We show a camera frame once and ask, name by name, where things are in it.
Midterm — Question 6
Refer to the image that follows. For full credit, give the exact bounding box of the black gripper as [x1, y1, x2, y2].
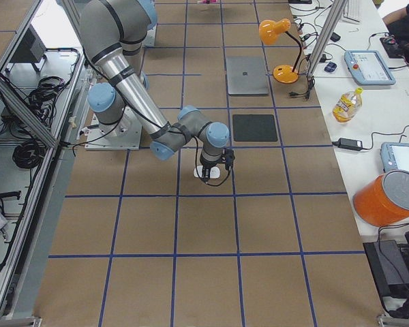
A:
[200, 161, 215, 178]

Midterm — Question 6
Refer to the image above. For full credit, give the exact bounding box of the white computer mouse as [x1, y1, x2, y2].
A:
[193, 166, 220, 180]

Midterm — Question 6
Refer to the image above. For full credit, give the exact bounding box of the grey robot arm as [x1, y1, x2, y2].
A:
[79, 1, 234, 182]

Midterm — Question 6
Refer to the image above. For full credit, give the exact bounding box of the black mousepad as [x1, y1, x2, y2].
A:
[232, 114, 278, 142]

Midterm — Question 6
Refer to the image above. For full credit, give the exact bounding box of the pink marker pen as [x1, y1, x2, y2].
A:
[197, 0, 218, 4]

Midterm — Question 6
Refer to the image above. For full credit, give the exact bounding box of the silver laptop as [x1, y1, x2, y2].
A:
[226, 57, 269, 96]

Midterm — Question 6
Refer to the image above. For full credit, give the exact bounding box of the orange desk lamp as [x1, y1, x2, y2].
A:
[258, 18, 303, 84]

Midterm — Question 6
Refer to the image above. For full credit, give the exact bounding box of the black power adapter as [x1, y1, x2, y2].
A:
[337, 138, 363, 151]

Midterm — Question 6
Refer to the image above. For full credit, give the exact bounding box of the yellow drink bottle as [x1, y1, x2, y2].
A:
[332, 87, 363, 123]

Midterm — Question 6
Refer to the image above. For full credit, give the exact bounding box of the dark blue pouch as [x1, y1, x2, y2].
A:
[324, 62, 337, 73]

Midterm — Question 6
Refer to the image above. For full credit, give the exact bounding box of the orange cylinder container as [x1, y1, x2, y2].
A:
[352, 170, 409, 227]

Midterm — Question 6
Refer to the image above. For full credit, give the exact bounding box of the blue teach pendant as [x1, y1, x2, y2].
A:
[380, 142, 409, 172]
[344, 50, 396, 86]

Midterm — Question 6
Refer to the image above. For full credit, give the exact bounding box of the white keyboard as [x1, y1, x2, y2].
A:
[342, 0, 361, 24]

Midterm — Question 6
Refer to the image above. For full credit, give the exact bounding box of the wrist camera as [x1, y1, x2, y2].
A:
[224, 149, 235, 172]

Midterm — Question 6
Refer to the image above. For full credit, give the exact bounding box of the black lamp power cable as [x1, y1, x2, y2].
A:
[288, 76, 316, 102]

